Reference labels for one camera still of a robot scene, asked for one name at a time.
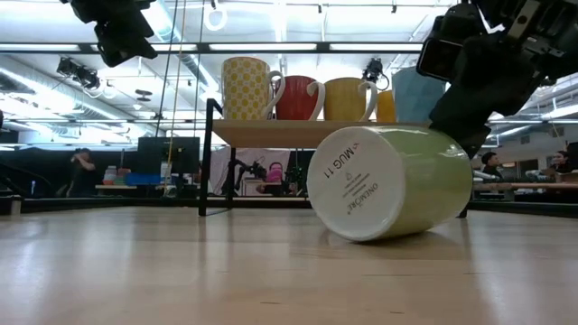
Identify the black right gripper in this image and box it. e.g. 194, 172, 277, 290
428, 0, 578, 159

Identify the light blue faceted mug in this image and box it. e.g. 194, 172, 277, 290
390, 66, 448, 124

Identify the person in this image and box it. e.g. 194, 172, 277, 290
256, 161, 290, 196
478, 151, 502, 181
67, 147, 98, 199
526, 151, 573, 178

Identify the mustard yellow mug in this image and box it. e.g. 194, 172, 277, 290
322, 77, 379, 122

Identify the black metal table frame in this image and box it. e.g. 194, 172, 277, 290
0, 193, 578, 218

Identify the black computer monitor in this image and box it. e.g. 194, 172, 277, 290
137, 136, 201, 175

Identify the wooden shelf riser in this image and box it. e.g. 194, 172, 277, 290
198, 97, 471, 218

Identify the light green mug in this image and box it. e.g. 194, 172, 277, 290
305, 125, 474, 243

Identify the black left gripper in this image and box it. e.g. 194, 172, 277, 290
61, 0, 159, 69

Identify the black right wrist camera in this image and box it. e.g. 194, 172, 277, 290
415, 3, 482, 83

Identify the red mug with white handle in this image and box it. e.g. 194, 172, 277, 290
274, 75, 326, 122

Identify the orange mug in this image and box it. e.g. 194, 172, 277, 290
375, 89, 398, 124

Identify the black ceiling spotlight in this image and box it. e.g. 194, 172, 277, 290
360, 57, 389, 91
56, 56, 101, 91

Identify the stack of coloured containers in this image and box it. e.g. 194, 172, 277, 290
102, 165, 142, 187

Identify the yellow dotted mug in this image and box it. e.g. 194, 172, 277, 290
220, 56, 286, 122

